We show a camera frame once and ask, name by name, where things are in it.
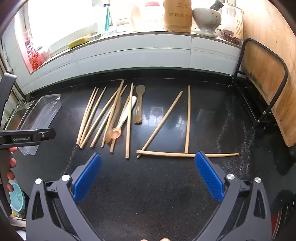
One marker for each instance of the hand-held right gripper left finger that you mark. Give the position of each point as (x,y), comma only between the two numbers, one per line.
(87,176)

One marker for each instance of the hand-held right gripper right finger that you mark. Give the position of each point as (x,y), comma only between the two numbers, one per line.
(208,176)

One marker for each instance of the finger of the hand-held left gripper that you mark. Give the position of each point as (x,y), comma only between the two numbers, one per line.
(47,134)

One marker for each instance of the clear plastic tray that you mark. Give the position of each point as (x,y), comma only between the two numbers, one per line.
(44,111)

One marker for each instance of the slim wooden spoon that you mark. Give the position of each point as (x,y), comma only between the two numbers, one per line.
(108,136)

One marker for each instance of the single wooden chopstick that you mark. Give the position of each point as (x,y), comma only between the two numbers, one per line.
(187,119)
(160,124)
(166,154)

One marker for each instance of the pile of wooden chopsticks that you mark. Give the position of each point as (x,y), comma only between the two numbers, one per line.
(127,143)

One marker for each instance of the brown wooden spoon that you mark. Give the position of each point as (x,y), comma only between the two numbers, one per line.
(139,111)

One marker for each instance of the person's left hand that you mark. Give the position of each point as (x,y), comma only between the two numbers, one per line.
(12,162)

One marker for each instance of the person's right hand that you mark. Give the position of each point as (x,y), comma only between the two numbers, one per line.
(156,239)

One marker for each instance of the stainless steel sink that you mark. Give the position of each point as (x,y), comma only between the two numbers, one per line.
(16,118)

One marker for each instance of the red printed bag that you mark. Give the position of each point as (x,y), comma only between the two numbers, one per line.
(37,55)

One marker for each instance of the pink pump bottle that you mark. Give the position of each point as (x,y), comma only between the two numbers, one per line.
(27,46)

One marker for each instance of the yellow sponge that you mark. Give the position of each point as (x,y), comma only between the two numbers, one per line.
(78,42)

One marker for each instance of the wooden cutting board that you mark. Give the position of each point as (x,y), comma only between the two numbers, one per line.
(266,69)

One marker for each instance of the black metal rack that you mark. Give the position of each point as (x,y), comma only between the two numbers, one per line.
(240,56)

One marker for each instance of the glass jar of red beans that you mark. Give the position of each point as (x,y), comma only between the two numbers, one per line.
(231,34)

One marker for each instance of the translucent plastic bottle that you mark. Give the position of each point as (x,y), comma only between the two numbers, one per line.
(136,15)

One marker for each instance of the white ceramic mortar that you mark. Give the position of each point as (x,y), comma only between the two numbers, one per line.
(204,22)

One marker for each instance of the red lidded plastic jar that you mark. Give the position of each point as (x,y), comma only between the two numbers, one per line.
(152,11)

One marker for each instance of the bamboo utensil holder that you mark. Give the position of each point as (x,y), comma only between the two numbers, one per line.
(177,16)

